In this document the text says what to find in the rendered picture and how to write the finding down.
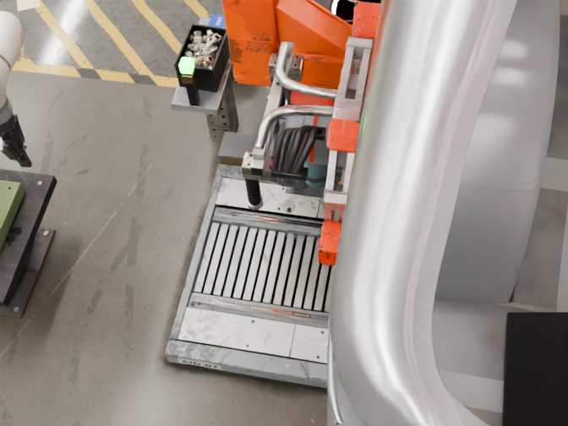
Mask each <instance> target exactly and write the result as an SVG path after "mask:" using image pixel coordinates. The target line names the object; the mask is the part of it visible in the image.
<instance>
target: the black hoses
mask: <svg viewBox="0 0 568 426"><path fill-rule="evenodd" d="M325 136H326V128H325V127H318V126H310V125H303V126H302V127H301V128H285V129H283V130H282V131H281V132H280V134H279V137H278V139H277V142H276V148H275V153H274V159H273V163H272V166H271V170H270V176H271V177H275V178H288V179H294V180H301V181H307V180H308V175H309V169H308V168H307V167H303V164H304V162H305V161H306V159H307V157H308V155H309V153H310V151H311V150H312V148H313V146H314V142H315V140H316V139H319V140H325ZM289 140H290V141H289ZM288 143H289V144H288Z"/></svg>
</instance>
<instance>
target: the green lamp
mask: <svg viewBox="0 0 568 426"><path fill-rule="evenodd" d="M179 68H180V72H181V74H192V72H193V70H194V60H193V59H192V58H190V57H182V58H181V61H180V64H179Z"/></svg>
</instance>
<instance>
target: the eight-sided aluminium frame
mask: <svg viewBox="0 0 568 426"><path fill-rule="evenodd" d="M373 48H374V39H367V38H358V37H351V36H349V37H348V40H347V44H346V52H345V59H344V63H343V68H342V72H341V80H340V84H339V89H338V93H337V97H336V98H335V105H334V110H333V116H332V118H338V119H346V120H353V121H360V120H361V115H362V110H363V99H364V97H365V91H366V84H367V82H368V76H369V68H370V63H371V57H372V53H373ZM361 60H362V63H361ZM352 64H353V70H352ZM351 72H352V73H353V74H359V77H358V86H357V91H356V95H355V100H352V99H347V88H348V84H349V79H350V74H351ZM338 154H339V151H333V150H330V155H329V163H328V171H327V179H326V184H325V189H324V199H323V209H324V220H330V221H341V222H343V216H344V211H345V206H346V202H347V192H348V188H349V183H350V177H351V173H352V164H353V159H354V153H347V165H346V167H343V168H342V175H341V183H340V184H336V183H335V182H336V169H337V162H338Z"/></svg>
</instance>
